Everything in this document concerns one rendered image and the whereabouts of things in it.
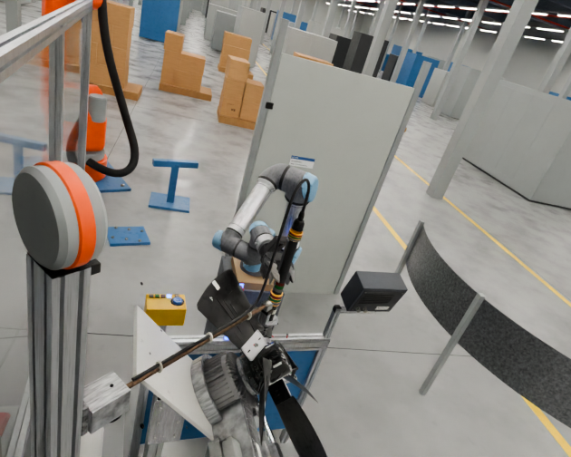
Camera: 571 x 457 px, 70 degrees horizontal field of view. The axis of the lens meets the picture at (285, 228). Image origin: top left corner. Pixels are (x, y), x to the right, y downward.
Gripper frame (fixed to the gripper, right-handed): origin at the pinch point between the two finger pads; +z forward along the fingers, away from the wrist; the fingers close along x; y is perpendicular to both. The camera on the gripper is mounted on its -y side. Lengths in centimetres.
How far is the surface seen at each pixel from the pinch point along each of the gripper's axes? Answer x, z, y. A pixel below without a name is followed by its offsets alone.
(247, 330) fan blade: 8.1, 1.7, 20.8
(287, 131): -59, -182, 1
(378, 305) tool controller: -72, -35, 39
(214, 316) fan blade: 20.6, 2.3, 14.5
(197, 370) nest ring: 23.0, 5.4, 34.4
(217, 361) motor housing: 16.5, 3.5, 32.7
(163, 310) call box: 30, -34, 44
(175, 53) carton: -39, -917, 62
